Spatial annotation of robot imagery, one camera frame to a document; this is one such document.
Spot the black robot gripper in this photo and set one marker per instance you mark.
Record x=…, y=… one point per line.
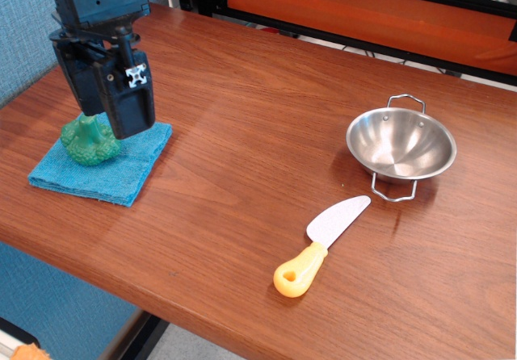
x=103, y=51

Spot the green toy broccoli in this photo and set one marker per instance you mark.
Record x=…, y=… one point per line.
x=89, y=142

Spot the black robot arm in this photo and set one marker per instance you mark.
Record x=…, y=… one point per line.
x=94, y=10

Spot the orange panel with black frame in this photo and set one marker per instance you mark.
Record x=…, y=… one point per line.
x=474, y=37

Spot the stainless steel bowl with handles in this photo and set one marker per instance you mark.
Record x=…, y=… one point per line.
x=400, y=143

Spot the blue folded cloth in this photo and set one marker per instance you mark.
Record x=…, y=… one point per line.
x=118, y=180

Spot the yellow handled toy knife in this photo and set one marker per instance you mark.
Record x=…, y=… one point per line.
x=294, y=277

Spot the black table leg frame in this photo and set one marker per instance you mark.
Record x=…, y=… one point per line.
x=137, y=338

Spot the orange object at bottom corner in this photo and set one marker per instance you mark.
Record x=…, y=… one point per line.
x=29, y=352

